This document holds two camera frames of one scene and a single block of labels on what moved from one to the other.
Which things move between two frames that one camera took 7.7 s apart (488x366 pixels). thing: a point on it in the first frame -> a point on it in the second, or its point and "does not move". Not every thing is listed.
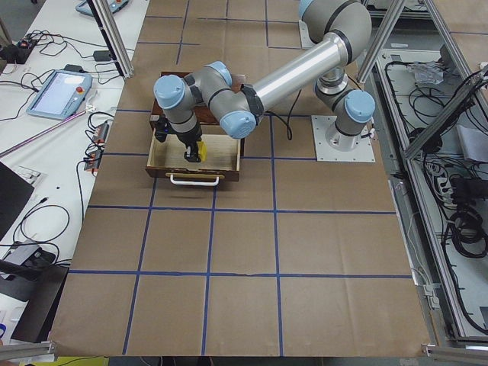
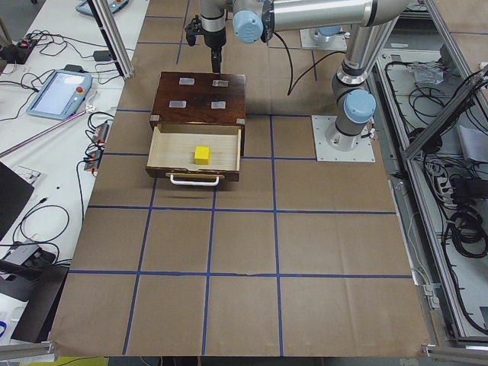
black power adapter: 101,56 does not move
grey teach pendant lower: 115,5 does not move
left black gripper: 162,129 -> 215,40
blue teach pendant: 60,94 does not move
